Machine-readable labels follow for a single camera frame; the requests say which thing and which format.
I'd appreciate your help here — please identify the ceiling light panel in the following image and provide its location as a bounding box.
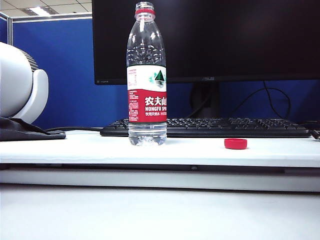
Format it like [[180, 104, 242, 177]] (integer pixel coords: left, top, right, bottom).
[[21, 6, 56, 18]]

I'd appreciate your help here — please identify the black cable plug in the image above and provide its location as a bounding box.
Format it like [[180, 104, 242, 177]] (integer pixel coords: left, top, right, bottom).
[[309, 128, 320, 142]]

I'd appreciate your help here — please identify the white desk fan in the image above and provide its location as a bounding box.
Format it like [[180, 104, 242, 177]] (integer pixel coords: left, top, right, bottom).
[[0, 41, 50, 125]]

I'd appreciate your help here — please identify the clear plastic water bottle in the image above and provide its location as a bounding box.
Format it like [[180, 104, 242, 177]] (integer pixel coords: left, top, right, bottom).
[[126, 1, 168, 147]]

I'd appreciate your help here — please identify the red plastic bottle cap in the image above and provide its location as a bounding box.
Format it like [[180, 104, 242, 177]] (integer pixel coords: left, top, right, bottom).
[[223, 137, 248, 151]]

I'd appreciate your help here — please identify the black computer monitor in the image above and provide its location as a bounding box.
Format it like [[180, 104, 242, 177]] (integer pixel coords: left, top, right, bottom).
[[91, 0, 320, 86]]

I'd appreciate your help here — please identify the thin black looped cable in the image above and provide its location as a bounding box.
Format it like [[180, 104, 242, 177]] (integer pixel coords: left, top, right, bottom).
[[230, 80, 292, 120]]

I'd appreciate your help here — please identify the black keyboard cable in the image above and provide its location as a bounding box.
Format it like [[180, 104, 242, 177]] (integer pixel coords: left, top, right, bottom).
[[44, 126, 105, 133]]

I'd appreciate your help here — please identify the white foam board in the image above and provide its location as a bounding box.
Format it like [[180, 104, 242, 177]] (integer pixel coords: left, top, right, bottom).
[[0, 130, 320, 168]]

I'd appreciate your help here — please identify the black computer keyboard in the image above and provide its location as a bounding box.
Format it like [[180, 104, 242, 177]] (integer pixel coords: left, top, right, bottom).
[[99, 117, 312, 139]]

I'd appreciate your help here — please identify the dark grey cloth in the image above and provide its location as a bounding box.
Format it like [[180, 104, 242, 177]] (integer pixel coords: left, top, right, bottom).
[[0, 116, 67, 142]]

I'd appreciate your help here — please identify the silver partition frame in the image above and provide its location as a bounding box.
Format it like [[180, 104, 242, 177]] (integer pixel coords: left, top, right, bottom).
[[0, 11, 93, 46]]

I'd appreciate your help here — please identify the black monitor stand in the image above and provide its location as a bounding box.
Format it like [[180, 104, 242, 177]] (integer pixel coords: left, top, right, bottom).
[[189, 82, 222, 119]]

